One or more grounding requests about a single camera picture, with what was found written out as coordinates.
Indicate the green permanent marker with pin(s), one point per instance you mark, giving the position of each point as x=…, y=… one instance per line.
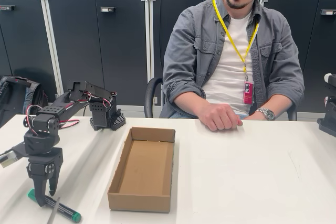
x=65, y=211

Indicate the person's left forearm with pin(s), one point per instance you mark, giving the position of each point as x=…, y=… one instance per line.
x=282, y=106

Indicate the person's right forearm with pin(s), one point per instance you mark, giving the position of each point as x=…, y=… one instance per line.
x=193, y=107

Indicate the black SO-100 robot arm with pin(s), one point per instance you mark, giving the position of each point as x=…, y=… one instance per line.
x=99, y=93

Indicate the idle black robot arm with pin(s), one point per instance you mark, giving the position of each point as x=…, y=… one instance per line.
x=328, y=124

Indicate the person's right hand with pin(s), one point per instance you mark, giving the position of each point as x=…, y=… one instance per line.
x=220, y=117

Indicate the thin grey rod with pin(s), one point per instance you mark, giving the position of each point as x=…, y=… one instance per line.
x=53, y=209

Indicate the black backpack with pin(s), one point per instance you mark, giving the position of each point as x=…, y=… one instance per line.
x=18, y=98

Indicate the open cardboard box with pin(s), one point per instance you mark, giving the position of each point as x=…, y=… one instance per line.
x=143, y=171

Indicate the black office chair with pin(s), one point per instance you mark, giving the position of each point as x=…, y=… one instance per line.
x=151, y=93

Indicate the man in grey shirt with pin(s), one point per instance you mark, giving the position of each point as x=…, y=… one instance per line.
x=183, y=51

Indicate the pink id badge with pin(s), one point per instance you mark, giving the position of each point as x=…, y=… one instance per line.
x=248, y=93

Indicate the silver wristwatch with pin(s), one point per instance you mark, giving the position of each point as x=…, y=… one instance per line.
x=269, y=114

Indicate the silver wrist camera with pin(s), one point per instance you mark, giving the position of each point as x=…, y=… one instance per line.
x=9, y=159

